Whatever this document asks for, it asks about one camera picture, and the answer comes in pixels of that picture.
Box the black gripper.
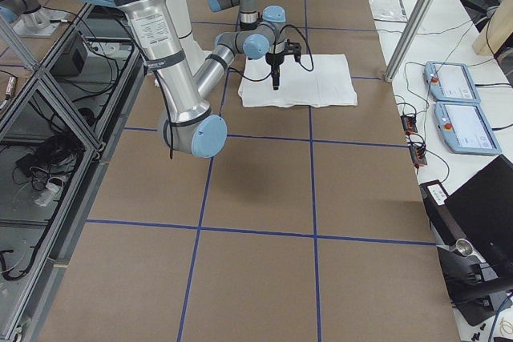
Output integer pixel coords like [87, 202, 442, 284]
[265, 52, 285, 91]

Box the white long-sleeve printed shirt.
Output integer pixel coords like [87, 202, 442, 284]
[238, 54, 357, 108]

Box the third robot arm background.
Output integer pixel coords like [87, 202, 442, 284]
[1, 0, 68, 38]

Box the clear plastic document sleeve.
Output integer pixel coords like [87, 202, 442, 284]
[369, 0, 408, 22]

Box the orange terminal block upper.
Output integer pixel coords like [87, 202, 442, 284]
[401, 115, 418, 135]

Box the orange terminal block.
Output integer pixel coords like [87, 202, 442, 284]
[409, 143, 427, 169]
[401, 115, 418, 135]

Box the orange terminal block lower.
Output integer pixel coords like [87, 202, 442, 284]
[409, 143, 427, 169]

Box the upper blue teach pendant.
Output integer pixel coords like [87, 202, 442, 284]
[424, 61, 481, 104]

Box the blue teach pendant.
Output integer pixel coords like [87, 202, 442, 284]
[424, 61, 481, 104]
[434, 102, 502, 155]

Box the lower blue teach pendant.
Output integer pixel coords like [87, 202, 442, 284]
[434, 102, 502, 155]

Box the wooden board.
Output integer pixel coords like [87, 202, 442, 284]
[472, 0, 512, 55]

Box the white power strip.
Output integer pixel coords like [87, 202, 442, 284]
[34, 177, 66, 207]

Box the small metal cup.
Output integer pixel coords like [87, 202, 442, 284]
[454, 239, 475, 257]

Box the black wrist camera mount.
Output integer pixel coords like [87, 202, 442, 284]
[284, 39, 301, 63]

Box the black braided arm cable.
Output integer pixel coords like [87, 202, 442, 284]
[240, 24, 315, 82]

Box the aluminium frame post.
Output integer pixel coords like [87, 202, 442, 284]
[383, 0, 434, 82]

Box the aluminium truss frame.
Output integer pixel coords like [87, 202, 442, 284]
[1, 6, 144, 341]

